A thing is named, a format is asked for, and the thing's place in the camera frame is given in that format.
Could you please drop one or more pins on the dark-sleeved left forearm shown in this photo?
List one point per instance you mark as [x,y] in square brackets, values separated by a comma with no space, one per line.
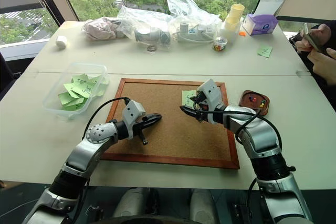
[325,82]

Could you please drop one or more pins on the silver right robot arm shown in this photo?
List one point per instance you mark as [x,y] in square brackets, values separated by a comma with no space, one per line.
[262,134]

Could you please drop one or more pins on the person's right hand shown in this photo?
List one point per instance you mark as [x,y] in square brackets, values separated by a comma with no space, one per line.
[319,33]

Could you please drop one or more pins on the clear plastic bag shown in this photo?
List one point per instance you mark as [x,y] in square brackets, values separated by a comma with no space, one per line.
[141,16]
[183,1]

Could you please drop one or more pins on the brown wooden tray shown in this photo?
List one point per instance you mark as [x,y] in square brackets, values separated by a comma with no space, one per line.
[246,106]

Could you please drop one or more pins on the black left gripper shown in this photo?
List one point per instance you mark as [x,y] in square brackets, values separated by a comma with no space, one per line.
[138,128]

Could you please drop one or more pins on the purple tissue box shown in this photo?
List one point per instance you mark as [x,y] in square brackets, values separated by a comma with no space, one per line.
[258,26]

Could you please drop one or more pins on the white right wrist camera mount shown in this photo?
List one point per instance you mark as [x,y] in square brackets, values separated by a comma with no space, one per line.
[211,90]

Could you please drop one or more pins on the green sticky note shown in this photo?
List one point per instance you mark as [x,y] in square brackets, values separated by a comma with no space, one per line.
[79,78]
[69,87]
[102,81]
[264,51]
[187,98]
[76,105]
[89,89]
[65,98]

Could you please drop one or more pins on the wood-framed cork board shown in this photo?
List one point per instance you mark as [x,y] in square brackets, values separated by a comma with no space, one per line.
[168,134]

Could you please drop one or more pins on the grey robot leg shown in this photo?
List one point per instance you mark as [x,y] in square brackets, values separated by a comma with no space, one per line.
[131,203]
[202,205]

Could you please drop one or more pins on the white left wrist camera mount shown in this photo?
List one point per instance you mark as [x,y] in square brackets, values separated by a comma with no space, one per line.
[131,113]

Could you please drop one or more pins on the white tape roll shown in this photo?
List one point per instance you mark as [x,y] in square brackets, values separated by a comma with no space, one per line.
[61,42]

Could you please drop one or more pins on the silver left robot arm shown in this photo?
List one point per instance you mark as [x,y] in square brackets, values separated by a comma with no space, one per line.
[81,153]

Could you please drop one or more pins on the cream paper cup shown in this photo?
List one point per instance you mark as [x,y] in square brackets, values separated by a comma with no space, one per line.
[231,23]
[237,11]

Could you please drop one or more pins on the clear plastic box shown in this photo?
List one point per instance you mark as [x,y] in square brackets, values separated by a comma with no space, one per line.
[52,109]

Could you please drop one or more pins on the small orange object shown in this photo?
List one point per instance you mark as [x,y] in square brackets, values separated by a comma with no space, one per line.
[242,34]

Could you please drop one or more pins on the pink plastic bag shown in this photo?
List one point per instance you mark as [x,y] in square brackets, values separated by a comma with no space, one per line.
[99,28]

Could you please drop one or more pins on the white plastic container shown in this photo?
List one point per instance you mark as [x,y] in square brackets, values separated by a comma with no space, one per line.
[228,35]

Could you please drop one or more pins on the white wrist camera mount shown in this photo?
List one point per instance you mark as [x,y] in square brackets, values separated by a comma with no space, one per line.
[211,90]
[131,113]

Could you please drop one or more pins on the white power strip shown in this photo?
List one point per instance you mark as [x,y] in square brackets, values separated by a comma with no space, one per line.
[195,32]

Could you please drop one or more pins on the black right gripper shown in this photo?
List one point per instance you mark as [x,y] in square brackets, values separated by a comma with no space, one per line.
[202,116]

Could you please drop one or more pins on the grey cylindrical device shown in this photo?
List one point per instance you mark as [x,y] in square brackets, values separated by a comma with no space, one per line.
[151,36]

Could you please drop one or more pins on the person's left hand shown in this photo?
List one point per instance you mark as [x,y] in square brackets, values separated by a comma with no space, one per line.
[324,62]

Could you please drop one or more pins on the grey phone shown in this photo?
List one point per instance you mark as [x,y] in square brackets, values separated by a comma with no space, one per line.
[313,41]

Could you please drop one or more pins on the dark-sleeved right forearm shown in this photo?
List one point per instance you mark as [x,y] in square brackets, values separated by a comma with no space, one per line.
[333,27]

